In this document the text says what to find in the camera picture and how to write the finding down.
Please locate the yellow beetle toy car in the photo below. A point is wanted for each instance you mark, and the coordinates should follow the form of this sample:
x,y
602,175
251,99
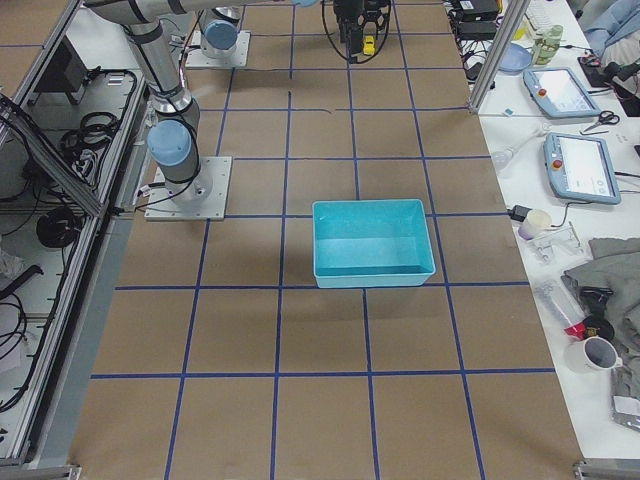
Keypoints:
x,y
369,45

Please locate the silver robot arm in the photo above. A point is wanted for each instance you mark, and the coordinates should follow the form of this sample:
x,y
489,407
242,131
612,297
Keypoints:
x,y
363,28
172,142

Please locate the light blue plate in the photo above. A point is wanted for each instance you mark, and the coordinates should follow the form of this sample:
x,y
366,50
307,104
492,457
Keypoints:
x,y
515,60

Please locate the far teach pendant tablet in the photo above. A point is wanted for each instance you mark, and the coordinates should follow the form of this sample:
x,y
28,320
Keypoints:
x,y
559,94

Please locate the teach pendant tablet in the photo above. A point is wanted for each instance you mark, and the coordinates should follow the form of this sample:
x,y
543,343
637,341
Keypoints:
x,y
580,168
559,94

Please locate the teal plastic storage bin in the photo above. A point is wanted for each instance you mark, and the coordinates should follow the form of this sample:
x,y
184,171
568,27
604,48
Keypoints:
x,y
371,243

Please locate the near teach pendant tablet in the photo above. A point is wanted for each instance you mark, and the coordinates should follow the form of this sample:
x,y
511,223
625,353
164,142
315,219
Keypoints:
x,y
580,168

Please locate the purple white cup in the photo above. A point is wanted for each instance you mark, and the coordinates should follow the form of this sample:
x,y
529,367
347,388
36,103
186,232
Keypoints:
x,y
535,222

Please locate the grey cloth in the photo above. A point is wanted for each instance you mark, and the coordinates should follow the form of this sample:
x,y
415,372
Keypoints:
x,y
615,267

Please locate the white mug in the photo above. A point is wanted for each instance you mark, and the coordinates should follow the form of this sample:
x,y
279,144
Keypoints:
x,y
593,354

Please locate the aluminium frame post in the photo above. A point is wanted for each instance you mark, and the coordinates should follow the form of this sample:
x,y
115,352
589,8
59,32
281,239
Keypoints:
x,y
515,11

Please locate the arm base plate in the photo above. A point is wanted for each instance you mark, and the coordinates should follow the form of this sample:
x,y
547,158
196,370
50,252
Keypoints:
x,y
211,58
205,198

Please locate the black handled scissors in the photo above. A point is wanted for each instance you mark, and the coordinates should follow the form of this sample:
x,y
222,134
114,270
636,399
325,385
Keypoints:
x,y
606,117

